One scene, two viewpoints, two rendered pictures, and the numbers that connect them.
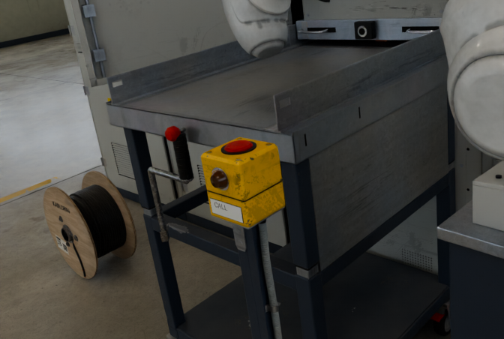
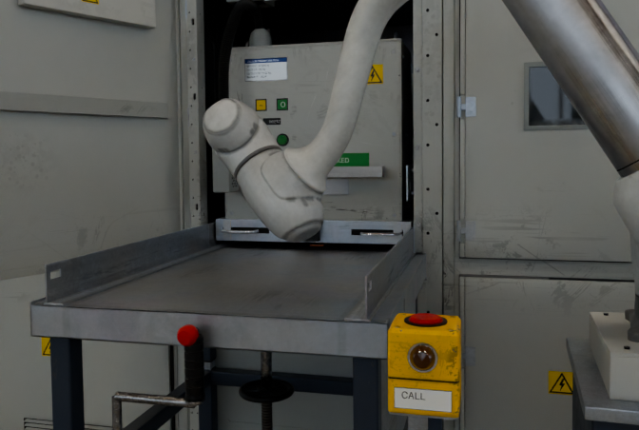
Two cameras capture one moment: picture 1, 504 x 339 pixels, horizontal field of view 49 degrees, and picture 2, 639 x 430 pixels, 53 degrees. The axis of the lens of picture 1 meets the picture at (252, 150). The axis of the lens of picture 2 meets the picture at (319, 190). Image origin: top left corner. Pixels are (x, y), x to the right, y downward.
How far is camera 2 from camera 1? 0.56 m
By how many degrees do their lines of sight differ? 36
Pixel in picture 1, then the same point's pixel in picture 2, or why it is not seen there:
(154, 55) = (43, 248)
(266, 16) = (311, 194)
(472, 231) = (620, 405)
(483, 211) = (622, 383)
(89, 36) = not seen: outside the picture
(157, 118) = (143, 319)
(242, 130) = (306, 322)
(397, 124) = not seen: hidden behind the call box
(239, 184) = (455, 361)
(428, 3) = (380, 206)
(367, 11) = not seen: hidden behind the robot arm
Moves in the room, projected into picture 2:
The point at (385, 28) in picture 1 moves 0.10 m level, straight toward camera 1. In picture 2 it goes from (332, 230) to (345, 235)
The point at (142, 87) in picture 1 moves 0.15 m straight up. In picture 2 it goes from (79, 283) to (77, 201)
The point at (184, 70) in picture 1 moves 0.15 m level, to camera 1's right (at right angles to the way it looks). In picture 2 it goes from (121, 264) to (189, 258)
